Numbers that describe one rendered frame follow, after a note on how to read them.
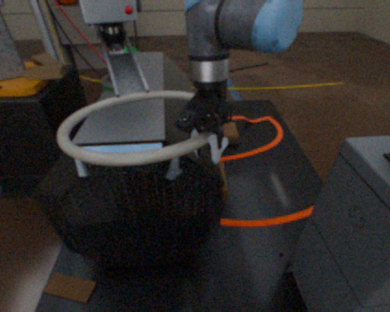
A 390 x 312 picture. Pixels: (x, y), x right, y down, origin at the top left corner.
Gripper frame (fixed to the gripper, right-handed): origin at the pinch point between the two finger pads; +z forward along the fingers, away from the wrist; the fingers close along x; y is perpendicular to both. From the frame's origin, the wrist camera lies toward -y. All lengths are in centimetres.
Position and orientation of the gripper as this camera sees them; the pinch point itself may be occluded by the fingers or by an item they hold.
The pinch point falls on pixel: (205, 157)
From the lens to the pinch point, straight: 64.7
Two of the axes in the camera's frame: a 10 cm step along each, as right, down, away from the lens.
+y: 6.2, -4.5, 6.5
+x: -7.9, -3.1, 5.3
